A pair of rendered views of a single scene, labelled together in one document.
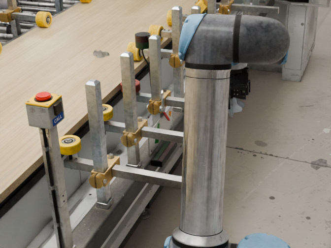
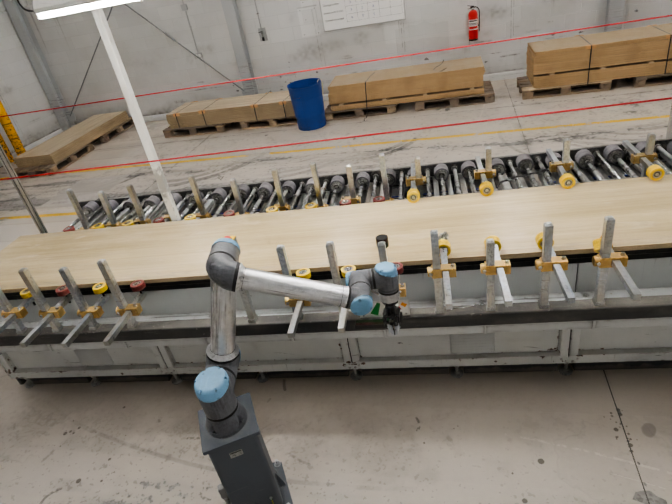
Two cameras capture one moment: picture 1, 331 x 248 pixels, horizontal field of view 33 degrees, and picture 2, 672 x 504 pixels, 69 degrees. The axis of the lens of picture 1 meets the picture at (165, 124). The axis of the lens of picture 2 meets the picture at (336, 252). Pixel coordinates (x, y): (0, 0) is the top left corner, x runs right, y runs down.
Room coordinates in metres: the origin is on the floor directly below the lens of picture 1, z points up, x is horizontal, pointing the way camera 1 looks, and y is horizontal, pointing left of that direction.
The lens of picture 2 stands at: (1.51, -1.94, 2.34)
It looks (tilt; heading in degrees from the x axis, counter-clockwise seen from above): 31 degrees down; 81
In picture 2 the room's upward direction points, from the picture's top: 11 degrees counter-clockwise
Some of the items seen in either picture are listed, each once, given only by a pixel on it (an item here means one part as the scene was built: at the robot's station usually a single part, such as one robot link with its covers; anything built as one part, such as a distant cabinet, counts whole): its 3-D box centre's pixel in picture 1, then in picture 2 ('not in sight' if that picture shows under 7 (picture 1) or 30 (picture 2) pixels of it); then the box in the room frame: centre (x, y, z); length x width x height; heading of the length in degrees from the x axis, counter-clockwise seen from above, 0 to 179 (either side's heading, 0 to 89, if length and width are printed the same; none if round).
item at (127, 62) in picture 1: (130, 115); (337, 282); (1.80, 0.12, 0.92); 0.04 x 0.04 x 0.48; 68
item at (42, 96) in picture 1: (43, 97); not in sight; (1.32, 0.31, 1.22); 0.04 x 0.04 x 0.02
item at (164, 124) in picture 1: (161, 129); (384, 308); (1.99, 0.02, 0.75); 0.26 x 0.01 x 0.10; 158
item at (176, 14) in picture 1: (178, 61); (437, 273); (2.26, -0.06, 0.93); 0.04 x 0.04 x 0.48; 68
